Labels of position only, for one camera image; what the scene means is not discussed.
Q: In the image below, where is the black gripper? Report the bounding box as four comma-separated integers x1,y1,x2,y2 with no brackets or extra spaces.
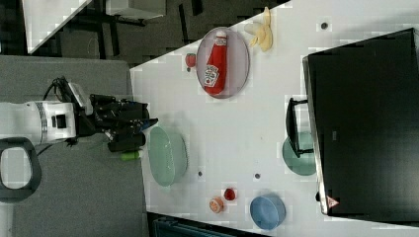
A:
76,94,158,152

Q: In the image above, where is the green plastic strainer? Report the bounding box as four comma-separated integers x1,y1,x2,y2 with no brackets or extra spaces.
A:
148,126,188,187

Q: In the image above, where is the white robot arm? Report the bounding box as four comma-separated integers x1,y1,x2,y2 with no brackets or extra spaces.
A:
1,94,158,152

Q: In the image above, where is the green toy vegetable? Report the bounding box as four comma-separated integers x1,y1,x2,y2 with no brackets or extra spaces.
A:
121,150,143,161

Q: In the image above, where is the red toy strawberry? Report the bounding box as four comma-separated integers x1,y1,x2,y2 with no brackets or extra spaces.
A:
185,53,197,68

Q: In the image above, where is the red ketchup bottle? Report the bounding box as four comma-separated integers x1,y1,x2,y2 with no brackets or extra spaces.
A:
205,31,227,95

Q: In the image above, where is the dark blue crate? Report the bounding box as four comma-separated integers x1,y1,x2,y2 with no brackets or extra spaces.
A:
150,217,263,237

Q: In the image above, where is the orange toy slice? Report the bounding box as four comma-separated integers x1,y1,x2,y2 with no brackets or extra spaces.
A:
209,197,224,213

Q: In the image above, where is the small red toy fruit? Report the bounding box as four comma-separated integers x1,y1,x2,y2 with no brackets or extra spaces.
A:
223,188,236,201

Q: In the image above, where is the grey oval plate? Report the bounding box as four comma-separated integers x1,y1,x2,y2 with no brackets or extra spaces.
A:
196,27,250,99

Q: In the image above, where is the yellow toy banana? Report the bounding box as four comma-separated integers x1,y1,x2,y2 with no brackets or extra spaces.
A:
244,7,273,52

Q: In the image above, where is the blue bowl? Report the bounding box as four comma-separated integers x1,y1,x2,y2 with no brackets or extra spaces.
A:
250,194,286,230

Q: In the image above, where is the black toaster oven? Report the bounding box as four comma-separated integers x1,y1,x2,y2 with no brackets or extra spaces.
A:
286,28,419,226

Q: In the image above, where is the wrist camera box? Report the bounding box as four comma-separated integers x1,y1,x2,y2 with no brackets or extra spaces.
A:
69,83,93,116

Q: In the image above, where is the black camera cable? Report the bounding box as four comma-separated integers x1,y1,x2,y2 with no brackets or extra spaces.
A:
42,76,68,102

